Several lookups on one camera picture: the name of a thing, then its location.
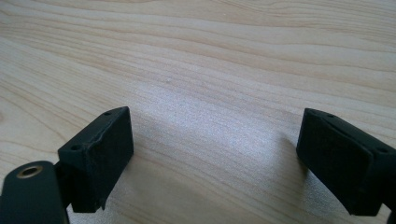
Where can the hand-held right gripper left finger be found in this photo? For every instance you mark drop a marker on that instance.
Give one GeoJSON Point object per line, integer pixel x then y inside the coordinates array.
{"type": "Point", "coordinates": [96, 161]}

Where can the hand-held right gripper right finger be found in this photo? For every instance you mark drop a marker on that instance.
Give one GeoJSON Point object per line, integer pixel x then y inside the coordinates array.
{"type": "Point", "coordinates": [339, 158]}

